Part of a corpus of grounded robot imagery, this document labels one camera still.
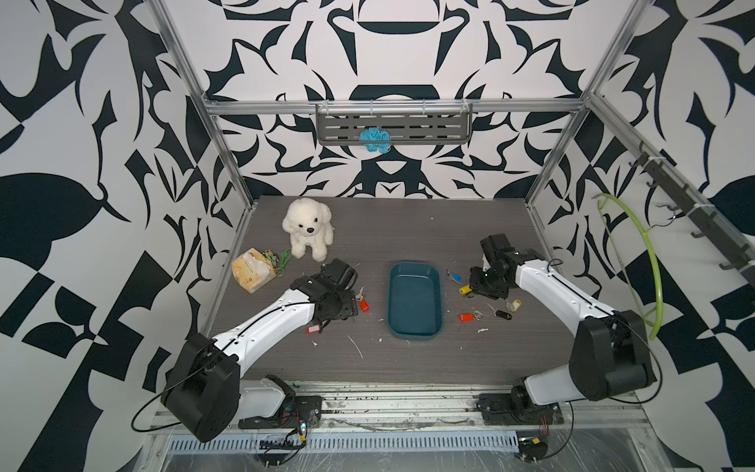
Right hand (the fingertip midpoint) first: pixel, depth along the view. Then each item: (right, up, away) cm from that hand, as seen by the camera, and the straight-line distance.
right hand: (475, 284), depth 89 cm
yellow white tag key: (+13, -7, +3) cm, 15 cm away
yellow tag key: (-1, -3, +5) cm, 6 cm away
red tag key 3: (-49, -14, +2) cm, 51 cm away
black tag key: (+10, -10, +3) cm, 14 cm away
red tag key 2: (-34, -5, +5) cm, 35 cm away
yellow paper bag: (-69, +3, +7) cm, 69 cm away
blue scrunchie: (-30, +44, +3) cm, 53 cm away
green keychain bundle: (-60, +7, +14) cm, 63 cm away
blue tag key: (-3, +1, +10) cm, 11 cm away
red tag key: (-1, -10, +2) cm, 11 cm away
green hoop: (+33, +4, -14) cm, 36 cm away
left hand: (-39, -5, -3) cm, 39 cm away
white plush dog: (-50, +18, +3) cm, 53 cm away
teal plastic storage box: (-17, -7, +3) cm, 19 cm away
